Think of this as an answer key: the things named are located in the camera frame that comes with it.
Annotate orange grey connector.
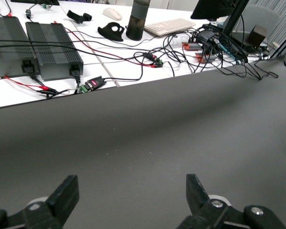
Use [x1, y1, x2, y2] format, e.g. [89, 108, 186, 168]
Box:
[194, 52, 216, 64]
[181, 42, 201, 51]

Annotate black printed part with hole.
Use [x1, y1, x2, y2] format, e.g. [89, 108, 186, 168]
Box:
[97, 21, 125, 42]

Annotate white computer keyboard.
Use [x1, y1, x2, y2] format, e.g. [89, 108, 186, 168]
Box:
[143, 18, 196, 37]

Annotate dark brown cube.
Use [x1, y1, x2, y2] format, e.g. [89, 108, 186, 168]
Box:
[246, 24, 268, 48]

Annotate black cable hub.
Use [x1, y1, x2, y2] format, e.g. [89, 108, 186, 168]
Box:
[196, 30, 220, 46]

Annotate dark grey drink bottle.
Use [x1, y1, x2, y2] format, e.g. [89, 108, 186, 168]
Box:
[125, 0, 150, 41]

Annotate red black alligator clips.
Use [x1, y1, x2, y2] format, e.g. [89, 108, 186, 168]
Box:
[37, 85, 59, 99]

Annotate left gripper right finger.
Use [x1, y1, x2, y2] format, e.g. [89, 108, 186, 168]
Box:
[176, 174, 286, 229]

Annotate grey ribbed power supply box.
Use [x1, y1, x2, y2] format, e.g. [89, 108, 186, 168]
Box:
[25, 21, 84, 81]
[0, 16, 40, 79]

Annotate green terminal block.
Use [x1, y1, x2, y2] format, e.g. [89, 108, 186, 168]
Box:
[77, 84, 91, 94]

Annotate short red wire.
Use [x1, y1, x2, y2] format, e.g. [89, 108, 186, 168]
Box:
[3, 75, 46, 91]

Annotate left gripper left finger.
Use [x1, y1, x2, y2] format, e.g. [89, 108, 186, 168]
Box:
[0, 175, 80, 229]

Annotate black computer monitor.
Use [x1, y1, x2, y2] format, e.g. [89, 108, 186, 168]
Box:
[190, 0, 250, 20]

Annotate black serial adapter red label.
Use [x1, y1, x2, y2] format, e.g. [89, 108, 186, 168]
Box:
[84, 75, 107, 91]

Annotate loose thin black cable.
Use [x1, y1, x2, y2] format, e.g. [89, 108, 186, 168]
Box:
[214, 59, 279, 81]

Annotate grey office chair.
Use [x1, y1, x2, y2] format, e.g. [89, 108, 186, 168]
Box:
[240, 4, 283, 41]

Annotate small adapter pink label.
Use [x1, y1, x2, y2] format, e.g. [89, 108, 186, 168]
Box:
[143, 52, 164, 68]

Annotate black power cord plug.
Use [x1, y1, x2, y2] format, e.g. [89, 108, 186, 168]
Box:
[22, 61, 37, 80]
[70, 64, 83, 91]

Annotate long red wire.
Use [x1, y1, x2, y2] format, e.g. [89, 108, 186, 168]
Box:
[63, 26, 158, 69]

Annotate white computer mouse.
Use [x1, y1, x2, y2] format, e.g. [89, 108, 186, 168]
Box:
[102, 7, 123, 21]

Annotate black monitor stand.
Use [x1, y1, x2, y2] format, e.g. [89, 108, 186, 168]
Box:
[223, 0, 270, 52]

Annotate dark grey table mat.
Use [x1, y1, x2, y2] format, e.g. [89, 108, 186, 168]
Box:
[0, 53, 286, 229]

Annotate black clip part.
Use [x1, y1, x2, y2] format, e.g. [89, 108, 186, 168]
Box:
[66, 10, 84, 24]

